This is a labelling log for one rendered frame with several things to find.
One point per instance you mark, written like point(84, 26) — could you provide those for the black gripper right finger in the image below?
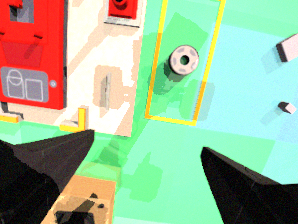
point(243, 196)

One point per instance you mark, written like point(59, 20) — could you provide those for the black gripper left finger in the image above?
point(34, 174)

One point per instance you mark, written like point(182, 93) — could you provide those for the black wheel with grey hub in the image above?
point(191, 55)

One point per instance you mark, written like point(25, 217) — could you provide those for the yellow rectangular outline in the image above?
point(160, 32)

